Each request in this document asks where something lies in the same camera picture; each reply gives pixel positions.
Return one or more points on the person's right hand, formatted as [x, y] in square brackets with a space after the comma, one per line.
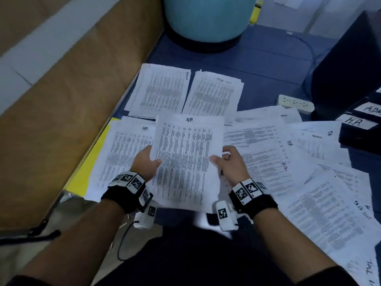
[232, 166]

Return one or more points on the person's left hand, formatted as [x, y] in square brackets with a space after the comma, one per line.
[144, 165]

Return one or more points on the neat stack of printed papers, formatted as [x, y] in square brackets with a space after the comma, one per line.
[158, 91]
[213, 95]
[119, 155]

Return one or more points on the printed paper sheet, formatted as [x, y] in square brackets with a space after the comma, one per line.
[187, 163]

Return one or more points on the yellow folder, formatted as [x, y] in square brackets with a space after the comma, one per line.
[86, 163]

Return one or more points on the pile of printed papers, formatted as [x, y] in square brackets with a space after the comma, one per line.
[321, 199]

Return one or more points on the person's right forearm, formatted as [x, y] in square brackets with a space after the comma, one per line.
[291, 247]

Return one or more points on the person's left forearm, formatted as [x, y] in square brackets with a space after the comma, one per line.
[77, 247]

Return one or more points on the person's dark trousers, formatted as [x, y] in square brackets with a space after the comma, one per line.
[196, 259]

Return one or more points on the black marker wristband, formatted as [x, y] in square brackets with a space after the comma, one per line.
[126, 192]
[253, 198]

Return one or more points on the white power strip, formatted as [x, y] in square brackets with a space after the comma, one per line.
[296, 103]

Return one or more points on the teal cylindrical barrel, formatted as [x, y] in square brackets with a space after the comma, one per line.
[208, 17]

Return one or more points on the yellow plastic item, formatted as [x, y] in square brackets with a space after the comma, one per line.
[256, 10]

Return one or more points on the white partition panel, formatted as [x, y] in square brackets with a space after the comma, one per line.
[321, 14]

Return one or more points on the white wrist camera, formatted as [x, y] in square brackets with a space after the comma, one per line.
[225, 216]
[146, 216]

